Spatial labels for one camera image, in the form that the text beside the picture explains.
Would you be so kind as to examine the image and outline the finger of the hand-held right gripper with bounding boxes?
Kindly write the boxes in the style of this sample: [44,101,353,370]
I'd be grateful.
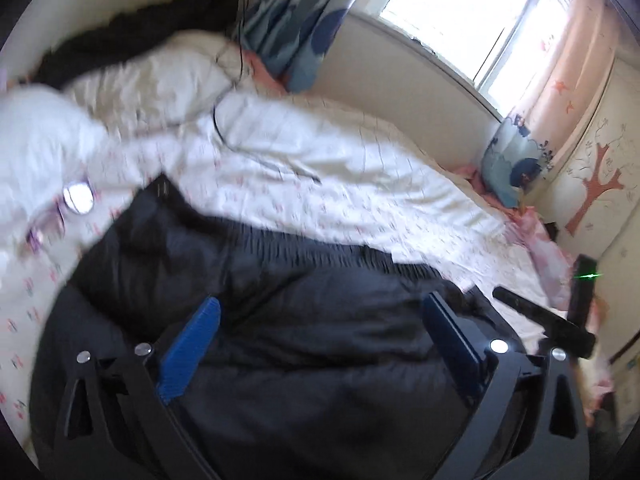
[492,286,597,359]

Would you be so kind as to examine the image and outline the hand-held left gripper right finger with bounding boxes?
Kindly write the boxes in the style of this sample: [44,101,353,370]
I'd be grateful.
[421,291,592,480]

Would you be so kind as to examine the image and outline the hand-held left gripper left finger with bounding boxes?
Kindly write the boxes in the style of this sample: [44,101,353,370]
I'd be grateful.
[52,296,224,480]

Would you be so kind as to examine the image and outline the black puffer jacket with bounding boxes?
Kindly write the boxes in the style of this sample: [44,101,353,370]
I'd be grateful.
[30,172,551,480]

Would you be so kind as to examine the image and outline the white wardrobe with tree decal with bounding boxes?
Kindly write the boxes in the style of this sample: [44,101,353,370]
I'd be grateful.
[542,55,640,361]

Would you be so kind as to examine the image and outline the cherry print bedsheet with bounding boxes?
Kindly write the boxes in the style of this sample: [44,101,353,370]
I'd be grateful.
[0,135,576,461]

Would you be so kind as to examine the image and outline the blue cartoon print curtain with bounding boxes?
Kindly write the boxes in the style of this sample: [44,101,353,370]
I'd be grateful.
[232,0,382,94]
[480,0,617,209]

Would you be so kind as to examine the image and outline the window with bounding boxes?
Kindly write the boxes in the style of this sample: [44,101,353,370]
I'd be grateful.
[377,0,572,107]

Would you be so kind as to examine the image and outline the dark crumpled garment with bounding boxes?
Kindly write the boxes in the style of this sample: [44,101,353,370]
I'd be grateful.
[37,0,242,89]

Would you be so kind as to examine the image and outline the purple frame eyeglasses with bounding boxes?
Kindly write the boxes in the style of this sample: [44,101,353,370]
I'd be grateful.
[25,180,97,261]

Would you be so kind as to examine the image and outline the black charging cable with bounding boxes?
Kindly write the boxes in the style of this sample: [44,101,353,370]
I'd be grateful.
[212,0,322,184]

